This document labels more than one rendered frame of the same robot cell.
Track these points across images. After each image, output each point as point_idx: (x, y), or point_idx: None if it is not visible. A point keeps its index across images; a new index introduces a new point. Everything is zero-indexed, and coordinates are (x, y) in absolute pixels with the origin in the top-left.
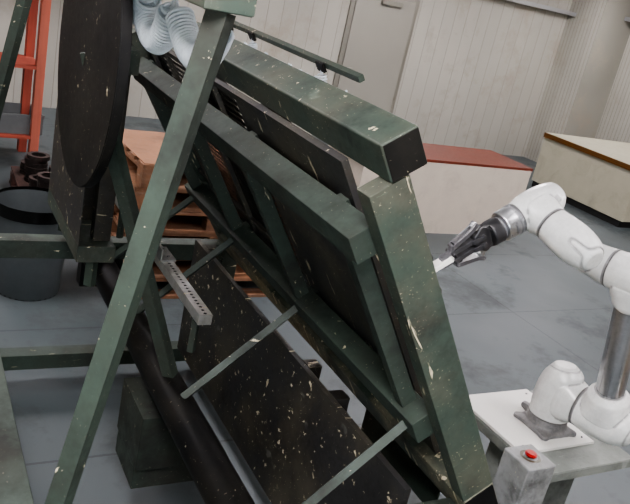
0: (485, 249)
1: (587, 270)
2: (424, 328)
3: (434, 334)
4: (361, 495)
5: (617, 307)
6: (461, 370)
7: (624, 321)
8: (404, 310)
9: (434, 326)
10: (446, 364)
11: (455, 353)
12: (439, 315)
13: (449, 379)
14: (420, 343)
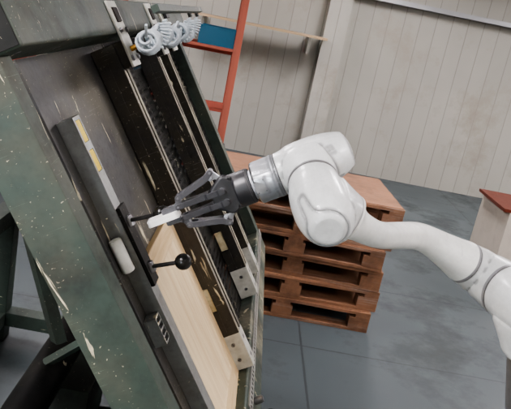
0: (229, 209)
1: (468, 288)
2: (66, 281)
3: (83, 293)
4: None
5: (501, 348)
6: (141, 358)
7: None
8: (28, 247)
9: (81, 281)
10: (113, 342)
11: (125, 329)
12: (86, 267)
13: (123, 366)
14: (63, 301)
